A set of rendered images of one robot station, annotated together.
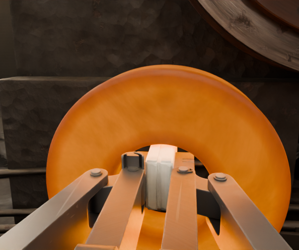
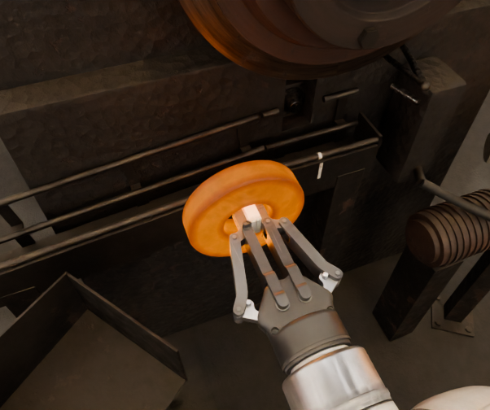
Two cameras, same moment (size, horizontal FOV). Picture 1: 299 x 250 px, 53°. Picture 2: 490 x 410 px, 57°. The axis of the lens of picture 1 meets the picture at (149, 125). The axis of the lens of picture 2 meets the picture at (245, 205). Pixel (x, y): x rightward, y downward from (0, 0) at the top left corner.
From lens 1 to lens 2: 0.41 m
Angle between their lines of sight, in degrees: 44
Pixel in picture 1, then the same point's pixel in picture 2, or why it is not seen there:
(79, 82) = (87, 96)
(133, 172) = (248, 230)
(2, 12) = not seen: outside the picture
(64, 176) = (200, 233)
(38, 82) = (41, 106)
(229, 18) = (242, 57)
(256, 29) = (261, 60)
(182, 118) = (259, 194)
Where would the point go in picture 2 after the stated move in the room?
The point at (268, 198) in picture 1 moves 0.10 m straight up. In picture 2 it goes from (295, 207) to (304, 150)
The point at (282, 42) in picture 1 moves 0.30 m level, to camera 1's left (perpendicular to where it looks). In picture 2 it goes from (280, 64) to (55, 138)
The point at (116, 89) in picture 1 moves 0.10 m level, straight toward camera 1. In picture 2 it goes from (228, 195) to (284, 259)
